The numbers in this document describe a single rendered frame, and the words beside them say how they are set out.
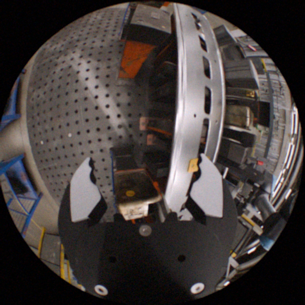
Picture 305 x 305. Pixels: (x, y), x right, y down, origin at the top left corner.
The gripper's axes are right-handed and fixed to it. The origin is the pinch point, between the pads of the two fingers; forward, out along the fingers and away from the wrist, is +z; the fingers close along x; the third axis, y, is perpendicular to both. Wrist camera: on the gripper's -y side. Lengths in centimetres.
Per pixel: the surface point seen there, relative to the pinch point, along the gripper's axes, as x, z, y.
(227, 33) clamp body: 33, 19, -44
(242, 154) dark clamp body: 31.8, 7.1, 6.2
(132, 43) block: -2.6, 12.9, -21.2
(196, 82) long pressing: 11.5, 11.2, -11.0
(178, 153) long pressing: 7.1, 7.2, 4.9
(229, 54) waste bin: 186, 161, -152
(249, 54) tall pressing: 351, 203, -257
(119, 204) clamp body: -4.9, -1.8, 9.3
